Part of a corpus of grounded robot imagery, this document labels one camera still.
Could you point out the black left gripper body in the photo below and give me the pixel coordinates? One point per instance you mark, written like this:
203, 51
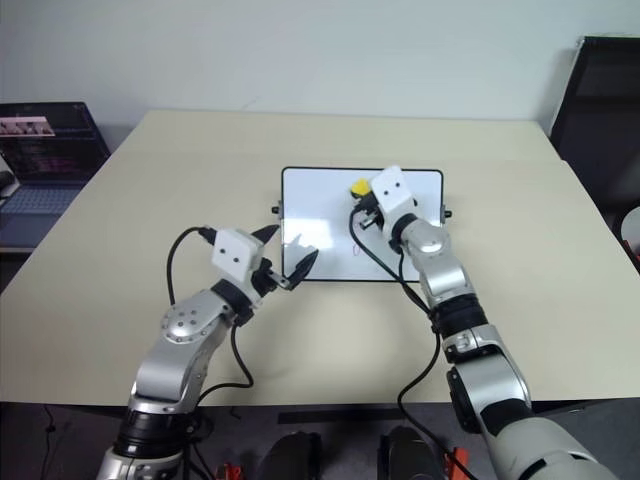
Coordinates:
262, 277

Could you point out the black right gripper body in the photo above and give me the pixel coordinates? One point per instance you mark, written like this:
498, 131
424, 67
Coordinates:
371, 215

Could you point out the yellow eraser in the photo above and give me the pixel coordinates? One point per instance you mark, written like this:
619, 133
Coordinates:
360, 187

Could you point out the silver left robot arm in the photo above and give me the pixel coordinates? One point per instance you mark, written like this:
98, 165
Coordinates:
185, 325

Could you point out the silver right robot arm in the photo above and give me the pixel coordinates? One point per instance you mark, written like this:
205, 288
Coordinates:
450, 280

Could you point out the black-framed whiteboard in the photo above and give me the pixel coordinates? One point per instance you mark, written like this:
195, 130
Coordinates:
320, 220

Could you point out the orange clamp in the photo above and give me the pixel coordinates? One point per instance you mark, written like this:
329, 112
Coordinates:
457, 462
227, 471

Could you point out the dark rounded shape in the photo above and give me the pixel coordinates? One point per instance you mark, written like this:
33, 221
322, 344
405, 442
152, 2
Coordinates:
410, 452

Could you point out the open blue laptop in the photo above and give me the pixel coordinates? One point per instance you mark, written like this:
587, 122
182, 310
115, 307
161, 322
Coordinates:
47, 165

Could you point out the black office chair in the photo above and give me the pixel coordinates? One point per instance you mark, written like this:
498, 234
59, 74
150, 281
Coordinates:
600, 125

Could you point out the white round object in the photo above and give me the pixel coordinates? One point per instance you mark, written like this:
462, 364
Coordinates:
632, 227

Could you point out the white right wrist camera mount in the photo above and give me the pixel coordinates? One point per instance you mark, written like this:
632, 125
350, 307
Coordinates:
392, 192

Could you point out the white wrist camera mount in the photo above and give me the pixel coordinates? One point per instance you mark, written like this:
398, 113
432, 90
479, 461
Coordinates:
392, 192
234, 255

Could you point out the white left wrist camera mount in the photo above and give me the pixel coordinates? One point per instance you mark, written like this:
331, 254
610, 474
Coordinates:
234, 255

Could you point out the black table frame bar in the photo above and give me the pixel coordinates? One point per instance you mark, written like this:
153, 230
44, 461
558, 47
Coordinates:
340, 417

